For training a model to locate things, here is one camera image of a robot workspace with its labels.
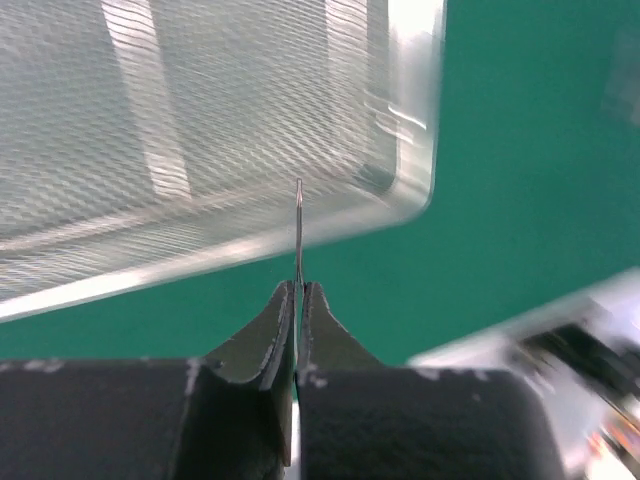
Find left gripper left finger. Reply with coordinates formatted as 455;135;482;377
1;281;295;479

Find green surgical cloth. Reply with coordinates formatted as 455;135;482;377
1;1;639;363

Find metal mesh instrument tray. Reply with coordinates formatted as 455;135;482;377
1;1;446;321

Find silver slim tweezers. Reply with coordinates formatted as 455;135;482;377
295;178;304;290

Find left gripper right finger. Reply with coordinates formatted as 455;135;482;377
296;282;565;479

